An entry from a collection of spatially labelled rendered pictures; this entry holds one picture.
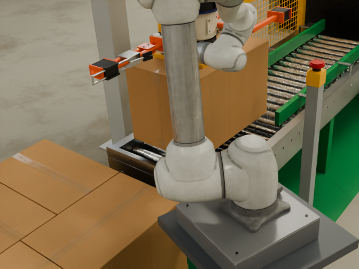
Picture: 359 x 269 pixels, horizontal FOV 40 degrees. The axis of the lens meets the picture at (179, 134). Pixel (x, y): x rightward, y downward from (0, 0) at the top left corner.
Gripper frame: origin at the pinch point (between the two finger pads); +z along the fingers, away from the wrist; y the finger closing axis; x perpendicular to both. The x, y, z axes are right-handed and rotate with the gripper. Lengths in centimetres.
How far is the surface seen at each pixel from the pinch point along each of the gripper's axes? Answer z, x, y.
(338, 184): -46, 105, 120
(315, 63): -50, 48, 16
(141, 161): 10, -9, 59
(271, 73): 18, 129, 67
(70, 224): 9, -56, 66
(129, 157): 19, -9, 60
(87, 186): 24, -33, 66
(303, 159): -48, 47, 68
